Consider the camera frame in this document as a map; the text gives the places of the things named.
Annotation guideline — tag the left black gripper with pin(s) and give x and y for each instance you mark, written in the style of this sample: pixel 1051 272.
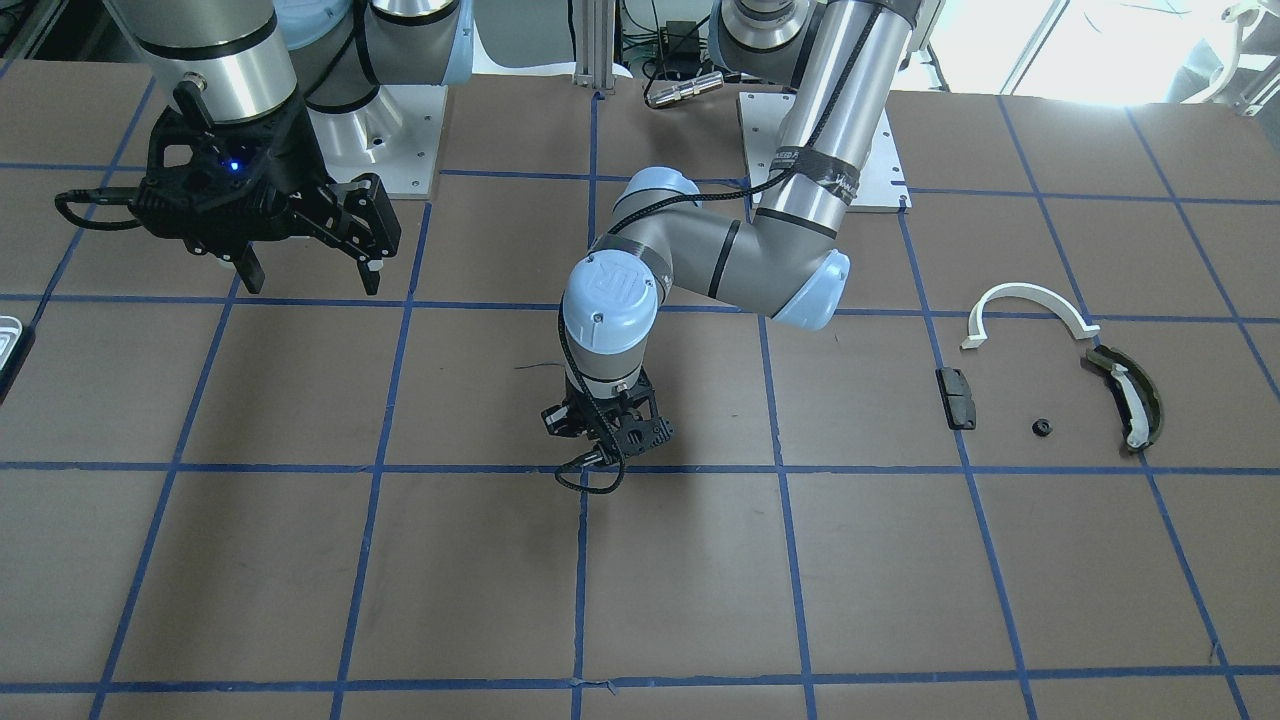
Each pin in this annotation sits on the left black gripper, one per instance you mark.
pixel 563 417

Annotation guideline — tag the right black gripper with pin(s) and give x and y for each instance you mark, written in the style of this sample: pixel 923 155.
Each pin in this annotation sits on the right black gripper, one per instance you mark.
pixel 291 158

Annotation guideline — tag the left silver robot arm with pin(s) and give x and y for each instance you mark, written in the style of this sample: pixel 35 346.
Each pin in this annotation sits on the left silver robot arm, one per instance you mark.
pixel 839 57

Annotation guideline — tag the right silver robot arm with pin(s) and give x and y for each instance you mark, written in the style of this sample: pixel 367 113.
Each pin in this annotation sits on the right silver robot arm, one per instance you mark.
pixel 225 62

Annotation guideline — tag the silver metal tray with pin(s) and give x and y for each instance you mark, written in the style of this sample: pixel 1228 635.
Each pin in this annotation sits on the silver metal tray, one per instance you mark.
pixel 12 332

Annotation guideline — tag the small black brake pad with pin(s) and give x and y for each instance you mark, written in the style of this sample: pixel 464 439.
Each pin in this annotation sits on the small black brake pad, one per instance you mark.
pixel 957 399

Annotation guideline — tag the white curved plastic part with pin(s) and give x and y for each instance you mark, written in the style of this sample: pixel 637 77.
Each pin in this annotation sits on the white curved plastic part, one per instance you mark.
pixel 1050 300

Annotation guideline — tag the dark green brake shoe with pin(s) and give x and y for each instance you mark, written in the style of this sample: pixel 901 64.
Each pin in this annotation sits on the dark green brake shoe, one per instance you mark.
pixel 1136 395

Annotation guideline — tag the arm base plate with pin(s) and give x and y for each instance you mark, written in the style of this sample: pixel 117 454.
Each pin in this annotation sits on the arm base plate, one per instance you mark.
pixel 882 185
pixel 395 135

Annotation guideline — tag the aluminium frame post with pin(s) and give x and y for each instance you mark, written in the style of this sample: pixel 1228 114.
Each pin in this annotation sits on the aluminium frame post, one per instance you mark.
pixel 592 32

